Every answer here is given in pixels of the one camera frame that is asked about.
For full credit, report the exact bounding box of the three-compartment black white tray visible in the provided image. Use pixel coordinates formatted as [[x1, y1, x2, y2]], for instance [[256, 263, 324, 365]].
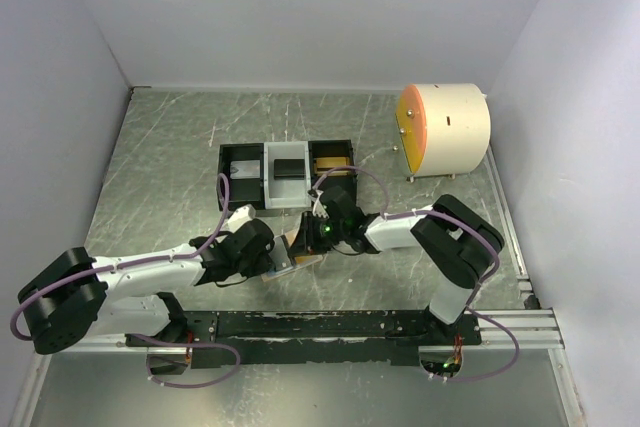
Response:
[[218, 140, 354, 211]]

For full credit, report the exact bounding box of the cream drum with orange face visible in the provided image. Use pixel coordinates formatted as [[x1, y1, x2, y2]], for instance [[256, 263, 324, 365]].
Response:
[[395, 83, 491, 181]]

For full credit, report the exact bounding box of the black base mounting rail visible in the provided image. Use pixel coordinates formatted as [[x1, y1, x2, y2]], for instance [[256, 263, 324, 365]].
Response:
[[124, 309, 484, 371]]

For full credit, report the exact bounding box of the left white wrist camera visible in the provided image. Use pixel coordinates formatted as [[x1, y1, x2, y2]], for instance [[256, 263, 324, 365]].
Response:
[[226, 204, 256, 233]]

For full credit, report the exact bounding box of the silver card in tray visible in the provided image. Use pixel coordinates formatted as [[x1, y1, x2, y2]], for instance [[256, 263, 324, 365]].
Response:
[[229, 159, 261, 180]]

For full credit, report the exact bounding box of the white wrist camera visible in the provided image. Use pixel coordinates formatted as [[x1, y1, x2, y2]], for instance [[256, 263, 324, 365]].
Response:
[[226, 204, 256, 233], [308, 189, 329, 219]]

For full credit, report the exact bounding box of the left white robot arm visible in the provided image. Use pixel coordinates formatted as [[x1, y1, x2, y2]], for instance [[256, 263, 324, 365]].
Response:
[[11, 219, 275, 355]]

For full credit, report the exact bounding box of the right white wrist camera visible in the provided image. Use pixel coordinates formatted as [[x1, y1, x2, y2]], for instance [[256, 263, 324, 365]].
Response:
[[308, 189, 329, 219]]

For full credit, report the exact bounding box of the tan leather card holder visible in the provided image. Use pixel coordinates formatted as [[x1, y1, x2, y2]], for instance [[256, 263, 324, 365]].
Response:
[[261, 231, 303, 282]]

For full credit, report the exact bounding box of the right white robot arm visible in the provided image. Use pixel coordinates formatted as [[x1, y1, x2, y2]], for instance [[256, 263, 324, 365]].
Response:
[[288, 187, 504, 345]]

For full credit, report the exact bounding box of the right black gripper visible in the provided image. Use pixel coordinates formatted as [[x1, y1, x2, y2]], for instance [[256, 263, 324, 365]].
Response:
[[287, 211, 347, 257]]

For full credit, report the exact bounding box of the black card in tray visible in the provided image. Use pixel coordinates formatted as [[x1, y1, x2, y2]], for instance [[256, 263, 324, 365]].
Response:
[[273, 158, 307, 180]]

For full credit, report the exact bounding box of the gold card in tray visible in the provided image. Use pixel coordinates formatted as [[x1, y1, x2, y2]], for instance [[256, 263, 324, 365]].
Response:
[[313, 156, 351, 176]]

